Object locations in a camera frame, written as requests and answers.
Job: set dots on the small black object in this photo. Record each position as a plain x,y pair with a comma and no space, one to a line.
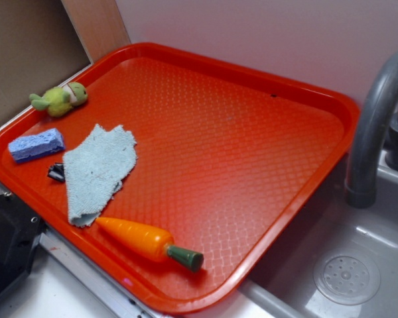
56,172

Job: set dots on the orange plastic carrot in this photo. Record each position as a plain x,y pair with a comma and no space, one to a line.
150,242

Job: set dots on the sink drain strainer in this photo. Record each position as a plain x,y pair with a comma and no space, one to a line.
346,278

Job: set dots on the red plastic tray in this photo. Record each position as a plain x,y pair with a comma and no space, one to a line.
226,157

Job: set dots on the green plush toy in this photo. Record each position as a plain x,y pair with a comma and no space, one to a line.
58,101

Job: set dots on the light blue cloth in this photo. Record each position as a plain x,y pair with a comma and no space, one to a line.
94,172

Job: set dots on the grey faucet spout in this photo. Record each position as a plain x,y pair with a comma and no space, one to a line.
377,125

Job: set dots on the blue sponge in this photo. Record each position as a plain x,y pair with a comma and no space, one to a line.
31,147

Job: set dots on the cardboard panel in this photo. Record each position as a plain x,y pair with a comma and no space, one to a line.
43,43

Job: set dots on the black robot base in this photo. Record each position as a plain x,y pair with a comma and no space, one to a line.
20,230

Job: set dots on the grey toy sink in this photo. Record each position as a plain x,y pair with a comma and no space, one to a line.
282,281

